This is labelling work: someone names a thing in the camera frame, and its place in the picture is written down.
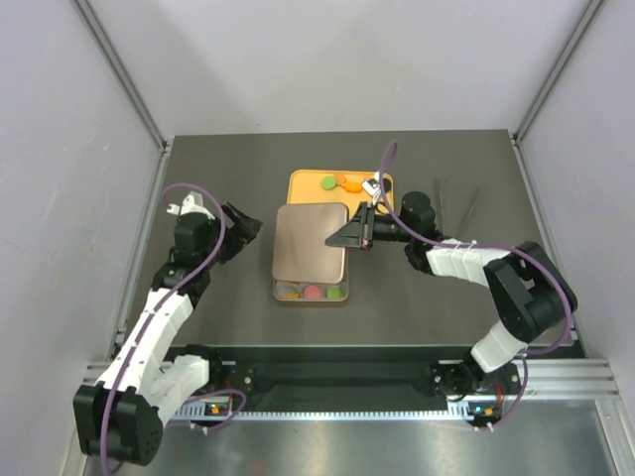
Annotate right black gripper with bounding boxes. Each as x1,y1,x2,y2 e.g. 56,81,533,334
327,202,416,251

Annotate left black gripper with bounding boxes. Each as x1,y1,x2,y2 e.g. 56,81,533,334
200,201,263,267

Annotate gold tin lid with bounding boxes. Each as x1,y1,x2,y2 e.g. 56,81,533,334
272,202,348,285

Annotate green sandwich cookie bottom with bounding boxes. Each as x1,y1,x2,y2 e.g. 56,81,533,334
324,287,345,300

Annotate green sandwich cookie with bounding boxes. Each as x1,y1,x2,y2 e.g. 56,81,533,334
320,176,337,190
324,287,345,300

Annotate metal tongs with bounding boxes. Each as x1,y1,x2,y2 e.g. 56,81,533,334
433,177,482,238

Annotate gold cookie tin box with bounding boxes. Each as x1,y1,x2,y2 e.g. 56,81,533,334
272,247,350,305

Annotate pink sandwich cookie top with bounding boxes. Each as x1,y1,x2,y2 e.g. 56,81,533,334
303,285,322,299

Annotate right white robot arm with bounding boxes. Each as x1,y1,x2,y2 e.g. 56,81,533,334
324,191,578,398

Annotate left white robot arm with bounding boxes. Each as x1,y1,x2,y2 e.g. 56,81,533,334
72,192,262,466

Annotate orange cookie top middle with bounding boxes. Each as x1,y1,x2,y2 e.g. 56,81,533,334
341,181,363,193

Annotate green sandwich cookie top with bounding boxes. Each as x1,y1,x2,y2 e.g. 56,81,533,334
320,176,337,190

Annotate orange yellow tray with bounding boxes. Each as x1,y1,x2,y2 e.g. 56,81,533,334
287,170,375,213

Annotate white paper cupcake liner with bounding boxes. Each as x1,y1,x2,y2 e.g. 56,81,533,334
275,282,299,295

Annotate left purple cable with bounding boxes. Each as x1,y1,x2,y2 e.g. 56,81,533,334
98,183,248,475

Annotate purple cable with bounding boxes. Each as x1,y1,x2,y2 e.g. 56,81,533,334
379,139,574,356
98,183,248,475

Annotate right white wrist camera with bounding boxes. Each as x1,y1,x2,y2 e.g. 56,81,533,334
362,177,381,195

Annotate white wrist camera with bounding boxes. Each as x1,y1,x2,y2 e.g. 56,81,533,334
362,177,381,195
167,191,215,219

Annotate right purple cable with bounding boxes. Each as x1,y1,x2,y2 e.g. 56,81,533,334
379,139,574,356

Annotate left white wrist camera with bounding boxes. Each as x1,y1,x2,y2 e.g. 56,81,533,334
167,191,215,219

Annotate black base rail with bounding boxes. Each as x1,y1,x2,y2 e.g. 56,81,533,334
167,344,502,414

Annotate aluminium frame rail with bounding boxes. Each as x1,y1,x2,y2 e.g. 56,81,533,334
73,0,173,150

